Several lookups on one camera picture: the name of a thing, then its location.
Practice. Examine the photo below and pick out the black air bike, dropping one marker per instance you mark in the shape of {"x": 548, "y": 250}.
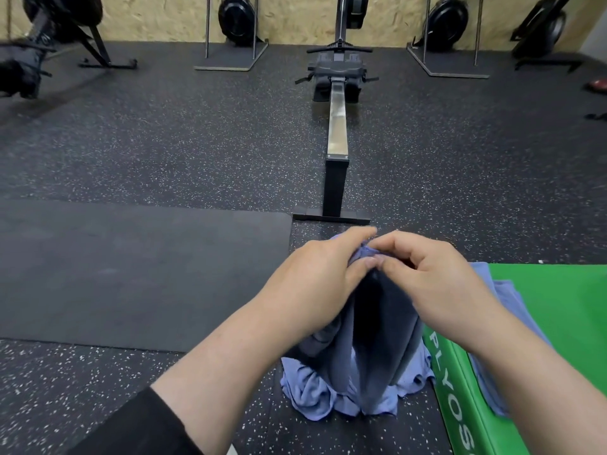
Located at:
{"x": 42, "y": 37}

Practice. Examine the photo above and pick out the black rowing machine with steel rail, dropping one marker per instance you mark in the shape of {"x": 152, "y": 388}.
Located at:
{"x": 337, "y": 123}

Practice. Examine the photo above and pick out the black sleeve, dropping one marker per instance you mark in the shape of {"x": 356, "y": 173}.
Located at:
{"x": 142, "y": 426}

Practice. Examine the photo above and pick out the green plyometric box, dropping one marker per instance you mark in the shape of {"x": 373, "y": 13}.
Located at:
{"x": 564, "y": 307}

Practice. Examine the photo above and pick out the person's left forearm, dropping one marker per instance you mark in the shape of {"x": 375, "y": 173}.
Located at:
{"x": 223, "y": 360}

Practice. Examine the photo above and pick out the person's left thumb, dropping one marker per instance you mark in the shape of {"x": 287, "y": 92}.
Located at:
{"x": 365, "y": 269}

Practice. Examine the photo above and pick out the person's right forearm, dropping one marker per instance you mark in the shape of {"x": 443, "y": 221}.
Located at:
{"x": 531, "y": 374}

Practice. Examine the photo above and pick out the blue cloth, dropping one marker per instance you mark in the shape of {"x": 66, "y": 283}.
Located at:
{"x": 498, "y": 298}

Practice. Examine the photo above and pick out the blue-grey garment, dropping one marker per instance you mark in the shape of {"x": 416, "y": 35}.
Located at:
{"x": 374, "y": 336}

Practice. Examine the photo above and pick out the black exercise mat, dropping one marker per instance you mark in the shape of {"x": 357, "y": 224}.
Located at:
{"x": 133, "y": 270}

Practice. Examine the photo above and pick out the person's left hand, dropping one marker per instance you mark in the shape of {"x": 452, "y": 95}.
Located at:
{"x": 308, "y": 279}

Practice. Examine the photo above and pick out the person's right thumb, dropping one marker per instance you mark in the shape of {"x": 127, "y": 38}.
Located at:
{"x": 393, "y": 264}

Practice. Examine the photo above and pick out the person's right hand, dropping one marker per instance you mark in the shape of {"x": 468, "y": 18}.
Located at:
{"x": 436, "y": 289}

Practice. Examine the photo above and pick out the black tilted exercise machine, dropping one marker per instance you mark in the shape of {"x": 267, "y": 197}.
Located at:
{"x": 540, "y": 28}

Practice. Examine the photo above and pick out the black upright rower on stand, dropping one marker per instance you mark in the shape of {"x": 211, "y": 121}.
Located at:
{"x": 237, "y": 16}
{"x": 448, "y": 18}

